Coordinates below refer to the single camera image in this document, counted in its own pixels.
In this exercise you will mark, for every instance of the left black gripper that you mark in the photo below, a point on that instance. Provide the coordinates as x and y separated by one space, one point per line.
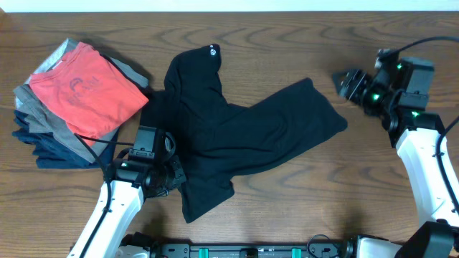
177 173

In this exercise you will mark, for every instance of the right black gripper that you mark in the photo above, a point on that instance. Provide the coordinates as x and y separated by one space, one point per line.
356 84

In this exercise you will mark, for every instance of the black t-shirt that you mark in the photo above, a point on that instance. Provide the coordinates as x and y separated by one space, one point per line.
217 140

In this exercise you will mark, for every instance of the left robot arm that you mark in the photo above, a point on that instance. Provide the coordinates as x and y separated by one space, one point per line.
147 168

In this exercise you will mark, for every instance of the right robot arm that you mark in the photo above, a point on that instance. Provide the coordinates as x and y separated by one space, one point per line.
398 95

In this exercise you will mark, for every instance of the folded red t-shirt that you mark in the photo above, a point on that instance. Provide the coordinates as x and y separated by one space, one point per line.
88 92

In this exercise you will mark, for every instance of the folded navy blue garment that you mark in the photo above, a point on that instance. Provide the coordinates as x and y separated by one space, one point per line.
50 153

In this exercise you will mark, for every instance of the folded grey t-shirt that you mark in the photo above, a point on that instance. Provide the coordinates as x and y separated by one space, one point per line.
42 120

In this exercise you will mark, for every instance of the folded light grey garment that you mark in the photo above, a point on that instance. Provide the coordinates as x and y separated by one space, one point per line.
24 93

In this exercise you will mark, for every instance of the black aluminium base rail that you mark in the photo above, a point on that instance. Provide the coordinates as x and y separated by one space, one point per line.
320 249

